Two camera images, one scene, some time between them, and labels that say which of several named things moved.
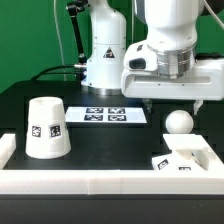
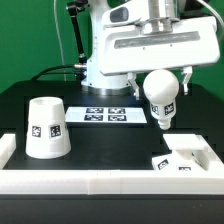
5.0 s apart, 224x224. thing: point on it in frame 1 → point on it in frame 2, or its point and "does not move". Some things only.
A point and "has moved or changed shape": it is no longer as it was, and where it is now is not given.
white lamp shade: (47, 133) does not move
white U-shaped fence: (209, 181) does not move
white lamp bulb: (179, 122) has moved or changed shape
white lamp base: (189, 153) does not move
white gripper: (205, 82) → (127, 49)
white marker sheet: (105, 114) does not move
